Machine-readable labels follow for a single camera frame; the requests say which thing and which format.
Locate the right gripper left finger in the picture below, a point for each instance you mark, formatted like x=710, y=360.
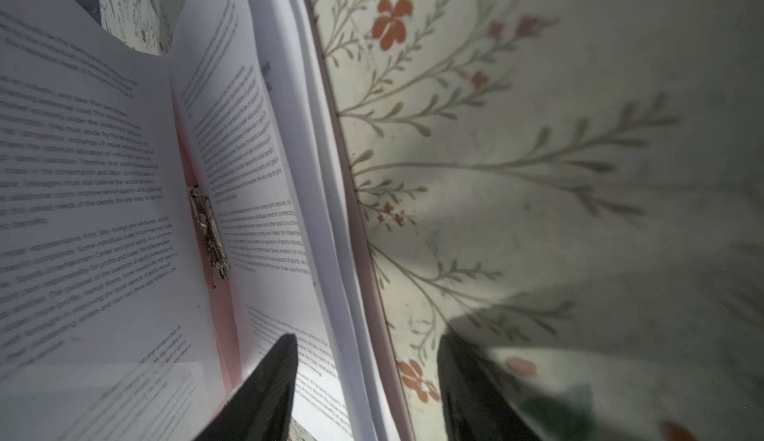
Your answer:
x=261, y=409

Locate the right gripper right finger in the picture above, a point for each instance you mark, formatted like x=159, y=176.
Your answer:
x=473, y=407

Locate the pink file folder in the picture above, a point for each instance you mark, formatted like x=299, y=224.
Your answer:
x=223, y=311

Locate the printed white paper sheet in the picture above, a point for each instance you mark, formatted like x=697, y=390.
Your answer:
x=106, y=331

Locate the white paper sheet underneath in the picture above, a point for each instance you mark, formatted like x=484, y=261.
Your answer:
x=300, y=95

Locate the metal folder clip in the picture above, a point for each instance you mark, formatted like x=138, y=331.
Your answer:
x=209, y=232

